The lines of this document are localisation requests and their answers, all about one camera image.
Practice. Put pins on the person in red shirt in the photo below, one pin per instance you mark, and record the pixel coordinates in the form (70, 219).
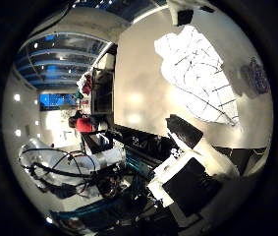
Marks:
(84, 124)

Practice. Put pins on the blue lit screen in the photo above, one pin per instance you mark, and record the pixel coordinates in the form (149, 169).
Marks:
(55, 100)

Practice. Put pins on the white cloth with grid lines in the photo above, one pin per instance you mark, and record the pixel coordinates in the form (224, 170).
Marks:
(194, 69)

